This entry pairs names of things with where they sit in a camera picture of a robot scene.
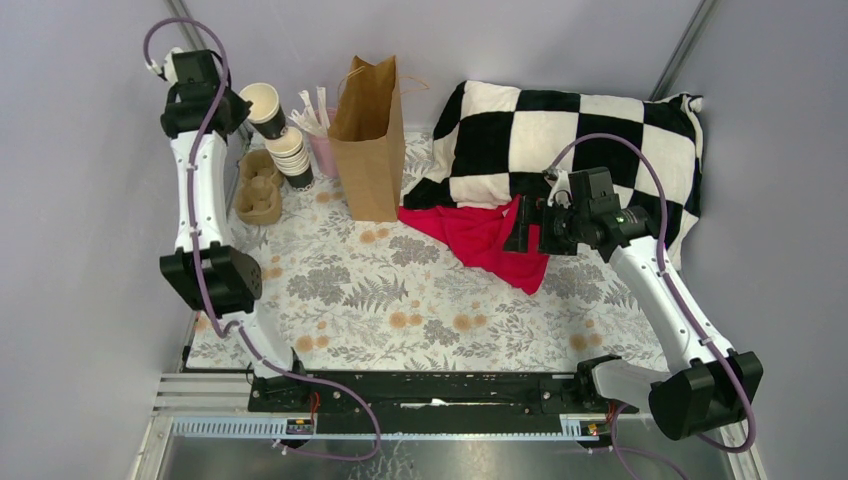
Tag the floral table mat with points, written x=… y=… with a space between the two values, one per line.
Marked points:
x=382 y=296

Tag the pink cup holder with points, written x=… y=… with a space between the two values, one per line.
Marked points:
x=321 y=147

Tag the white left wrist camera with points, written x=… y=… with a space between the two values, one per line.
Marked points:
x=167 y=70

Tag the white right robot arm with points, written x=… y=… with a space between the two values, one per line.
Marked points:
x=707 y=384

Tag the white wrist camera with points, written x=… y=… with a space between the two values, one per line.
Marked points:
x=167 y=70
x=560 y=190

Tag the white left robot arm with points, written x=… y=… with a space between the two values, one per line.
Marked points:
x=205 y=269

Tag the cardboard cup carrier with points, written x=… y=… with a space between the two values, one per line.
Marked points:
x=258 y=199

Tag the black paper coffee cup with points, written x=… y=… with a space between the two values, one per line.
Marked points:
x=265 y=113

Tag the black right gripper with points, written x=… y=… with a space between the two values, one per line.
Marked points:
x=533 y=211

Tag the brown paper bag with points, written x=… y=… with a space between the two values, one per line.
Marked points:
x=367 y=139

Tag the checkered black white pillow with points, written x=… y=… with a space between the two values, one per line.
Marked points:
x=492 y=143

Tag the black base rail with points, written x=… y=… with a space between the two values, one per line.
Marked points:
x=434 y=403

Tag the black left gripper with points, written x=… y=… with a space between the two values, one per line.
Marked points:
x=239 y=110

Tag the red cloth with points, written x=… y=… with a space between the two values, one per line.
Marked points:
x=477 y=238

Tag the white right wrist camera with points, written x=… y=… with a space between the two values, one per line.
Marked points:
x=560 y=190

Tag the stack of paper cups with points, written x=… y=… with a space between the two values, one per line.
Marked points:
x=291 y=157

